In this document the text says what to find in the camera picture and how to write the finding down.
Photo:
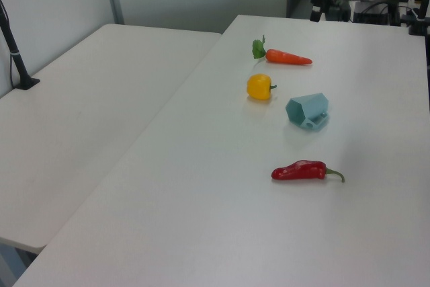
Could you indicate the black electronics box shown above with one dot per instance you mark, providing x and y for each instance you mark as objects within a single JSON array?
[{"x": 373, "y": 13}]

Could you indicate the white side table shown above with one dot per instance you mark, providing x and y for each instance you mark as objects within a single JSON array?
[{"x": 84, "y": 115}]

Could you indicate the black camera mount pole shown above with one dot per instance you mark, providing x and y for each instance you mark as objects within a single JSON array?
[{"x": 16, "y": 58}]

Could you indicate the light blue hexagonal mug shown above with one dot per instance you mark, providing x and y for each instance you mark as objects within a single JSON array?
[{"x": 314, "y": 105}]

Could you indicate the yellow toy bell pepper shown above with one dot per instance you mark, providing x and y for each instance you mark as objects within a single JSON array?
[{"x": 258, "y": 87}]

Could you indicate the red toy chili pepper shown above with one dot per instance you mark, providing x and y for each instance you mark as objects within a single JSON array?
[{"x": 299, "y": 171}]

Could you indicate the black clamp pole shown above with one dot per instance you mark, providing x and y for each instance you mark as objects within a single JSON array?
[{"x": 422, "y": 8}]

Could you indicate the orange toy carrot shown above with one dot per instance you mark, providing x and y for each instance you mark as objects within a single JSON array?
[{"x": 285, "y": 57}]

